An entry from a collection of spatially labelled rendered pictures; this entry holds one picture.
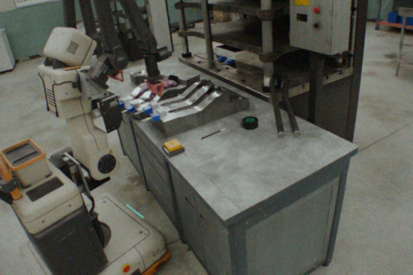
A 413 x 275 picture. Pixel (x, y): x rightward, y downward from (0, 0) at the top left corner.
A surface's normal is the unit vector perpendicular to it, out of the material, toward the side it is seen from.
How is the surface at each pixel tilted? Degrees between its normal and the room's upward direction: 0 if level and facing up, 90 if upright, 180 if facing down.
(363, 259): 0
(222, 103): 90
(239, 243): 90
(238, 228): 90
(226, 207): 0
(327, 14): 90
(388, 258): 0
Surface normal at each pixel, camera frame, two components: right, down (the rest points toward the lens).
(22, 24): 0.46, 0.36
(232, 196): -0.10, -0.89
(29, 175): 0.73, 0.28
